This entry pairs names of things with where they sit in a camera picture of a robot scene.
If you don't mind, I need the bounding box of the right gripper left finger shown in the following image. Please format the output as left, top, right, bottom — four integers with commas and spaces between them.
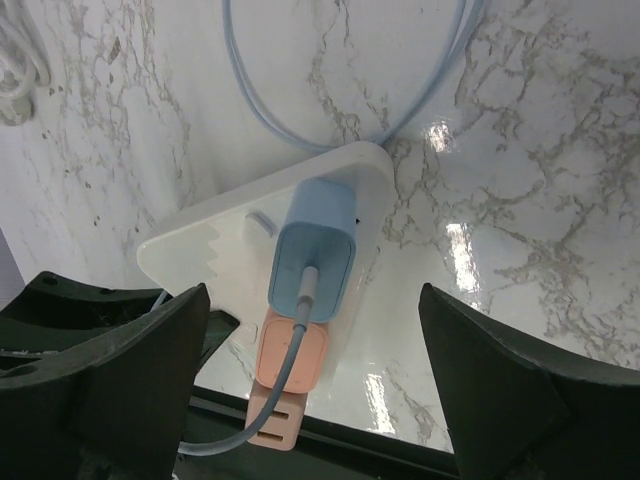
1, 272, 210, 479

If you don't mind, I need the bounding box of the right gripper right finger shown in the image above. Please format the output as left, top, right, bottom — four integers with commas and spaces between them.
418, 283, 639, 479

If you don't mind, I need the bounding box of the salmon pink charger plug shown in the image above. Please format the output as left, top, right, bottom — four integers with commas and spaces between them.
254, 307, 330, 395

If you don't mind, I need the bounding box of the white triangular power strip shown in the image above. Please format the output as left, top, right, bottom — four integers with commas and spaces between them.
137, 141, 394, 400

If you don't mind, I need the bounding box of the light blue charger plug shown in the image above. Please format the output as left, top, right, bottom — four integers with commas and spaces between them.
268, 178, 357, 323

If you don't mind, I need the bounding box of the light blue charging cable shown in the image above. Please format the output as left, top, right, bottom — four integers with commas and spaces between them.
177, 0, 486, 457

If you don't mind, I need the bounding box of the white power cord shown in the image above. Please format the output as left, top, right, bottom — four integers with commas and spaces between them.
0, 0, 52, 126

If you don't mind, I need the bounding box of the beige dual usb adapter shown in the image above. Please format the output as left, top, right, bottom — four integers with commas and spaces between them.
245, 381, 308, 451

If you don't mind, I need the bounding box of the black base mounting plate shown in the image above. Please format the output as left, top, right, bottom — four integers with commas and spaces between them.
169, 309, 466, 480

